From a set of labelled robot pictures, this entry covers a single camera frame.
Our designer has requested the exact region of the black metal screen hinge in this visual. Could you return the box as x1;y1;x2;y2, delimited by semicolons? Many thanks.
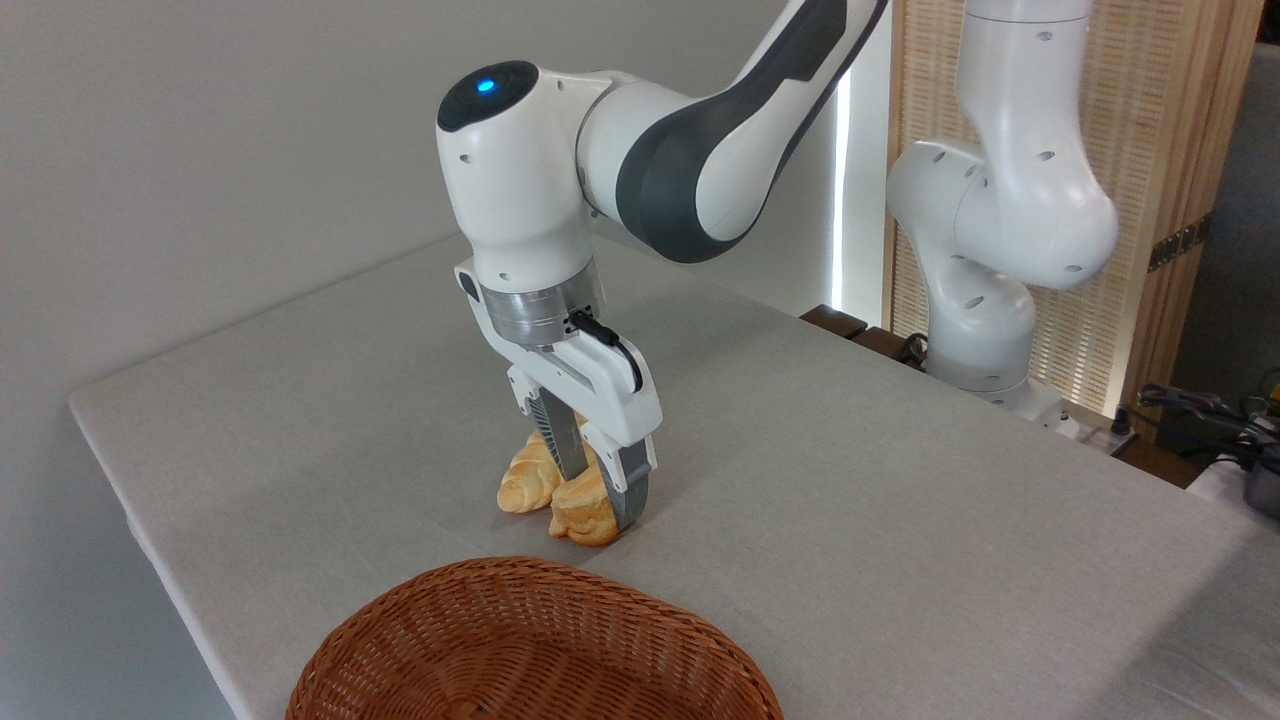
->
1148;214;1213;273

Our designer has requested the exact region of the round layered bread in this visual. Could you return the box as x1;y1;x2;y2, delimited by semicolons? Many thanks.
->
548;458;625;547

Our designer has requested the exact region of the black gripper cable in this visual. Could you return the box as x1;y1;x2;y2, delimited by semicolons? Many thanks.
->
567;310;645;393

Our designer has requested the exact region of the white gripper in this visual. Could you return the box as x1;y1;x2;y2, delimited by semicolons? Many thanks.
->
455;258;664;532

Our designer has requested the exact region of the long twisted bread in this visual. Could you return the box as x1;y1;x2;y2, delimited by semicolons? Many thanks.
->
497;410;593;516

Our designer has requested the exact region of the black cable bundle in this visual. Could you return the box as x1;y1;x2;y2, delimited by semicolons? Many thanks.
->
1137;382;1280;473

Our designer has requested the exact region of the wooden slat folding screen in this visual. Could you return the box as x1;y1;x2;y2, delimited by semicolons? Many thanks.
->
885;0;1266;416

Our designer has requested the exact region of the dark wooden furniture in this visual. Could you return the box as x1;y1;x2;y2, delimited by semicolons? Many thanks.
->
800;304;929;369

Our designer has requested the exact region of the grey tablecloth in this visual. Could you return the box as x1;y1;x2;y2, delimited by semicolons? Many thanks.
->
68;235;1280;720

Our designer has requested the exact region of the brown wicker basket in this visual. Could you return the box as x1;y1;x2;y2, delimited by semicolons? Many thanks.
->
285;556;786;720

